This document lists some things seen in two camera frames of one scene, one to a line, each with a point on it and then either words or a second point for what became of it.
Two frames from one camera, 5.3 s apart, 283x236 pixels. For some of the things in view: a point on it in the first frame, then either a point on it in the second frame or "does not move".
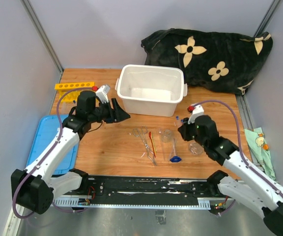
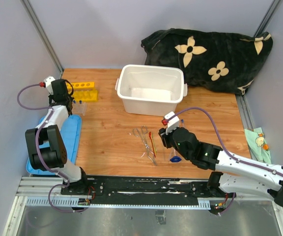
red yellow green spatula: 151,136 does not move
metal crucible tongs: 141,133 does not move
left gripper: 116,114 → 51,96
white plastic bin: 150,90 does not move
